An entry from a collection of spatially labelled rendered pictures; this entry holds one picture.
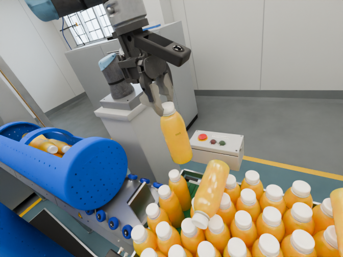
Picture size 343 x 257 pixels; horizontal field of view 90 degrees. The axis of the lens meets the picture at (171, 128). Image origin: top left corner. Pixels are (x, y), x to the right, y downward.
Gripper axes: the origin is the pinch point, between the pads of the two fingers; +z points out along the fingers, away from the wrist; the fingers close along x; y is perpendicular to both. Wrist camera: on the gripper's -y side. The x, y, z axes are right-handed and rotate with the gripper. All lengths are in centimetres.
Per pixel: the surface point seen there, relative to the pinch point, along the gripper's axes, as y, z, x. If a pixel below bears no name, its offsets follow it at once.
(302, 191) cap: -30.6, 27.4, -6.0
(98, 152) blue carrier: 33.1, 15.4, 10.1
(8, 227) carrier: 74, 38, 49
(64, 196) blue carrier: 33.0, 20.2, 27.6
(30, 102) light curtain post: 164, 7, -8
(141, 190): 15.7, 29.4, 11.0
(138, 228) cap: 4.0, 25.5, 22.2
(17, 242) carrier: 72, 47, 52
